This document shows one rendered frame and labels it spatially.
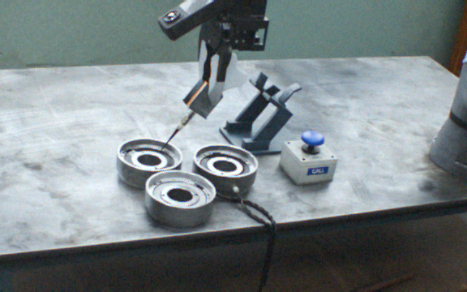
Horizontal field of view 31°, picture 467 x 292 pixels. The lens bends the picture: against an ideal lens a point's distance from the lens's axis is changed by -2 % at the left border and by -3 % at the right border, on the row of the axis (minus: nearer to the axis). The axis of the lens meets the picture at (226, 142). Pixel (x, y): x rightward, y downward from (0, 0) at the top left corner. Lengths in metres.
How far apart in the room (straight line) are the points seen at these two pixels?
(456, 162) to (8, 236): 0.81
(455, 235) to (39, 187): 0.96
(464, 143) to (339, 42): 1.91
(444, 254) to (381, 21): 1.82
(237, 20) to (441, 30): 2.46
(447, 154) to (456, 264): 0.31
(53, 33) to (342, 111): 1.47
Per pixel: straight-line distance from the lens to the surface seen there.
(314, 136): 1.42
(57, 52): 2.99
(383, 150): 1.60
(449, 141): 1.58
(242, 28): 1.30
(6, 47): 2.94
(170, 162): 1.36
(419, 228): 1.88
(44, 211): 1.27
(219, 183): 1.33
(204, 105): 1.36
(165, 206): 1.23
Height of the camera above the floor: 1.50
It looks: 28 degrees down
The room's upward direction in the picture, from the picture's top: 9 degrees clockwise
